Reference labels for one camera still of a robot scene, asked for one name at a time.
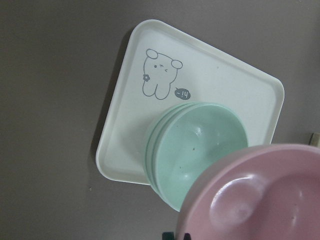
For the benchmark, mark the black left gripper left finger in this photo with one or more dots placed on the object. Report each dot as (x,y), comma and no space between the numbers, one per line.
(168,236)

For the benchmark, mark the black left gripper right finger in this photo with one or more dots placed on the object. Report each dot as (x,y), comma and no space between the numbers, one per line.
(187,236)

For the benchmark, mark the green bowl stack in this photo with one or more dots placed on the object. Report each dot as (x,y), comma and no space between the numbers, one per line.
(184,141)

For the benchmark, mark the pink bowl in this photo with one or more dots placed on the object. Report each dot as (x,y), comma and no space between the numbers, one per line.
(267,192)

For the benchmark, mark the cream rabbit tray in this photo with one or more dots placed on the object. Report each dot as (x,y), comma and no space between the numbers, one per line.
(164,67)

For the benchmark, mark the wooden cutting board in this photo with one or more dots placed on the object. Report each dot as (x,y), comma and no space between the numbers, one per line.
(314,140)

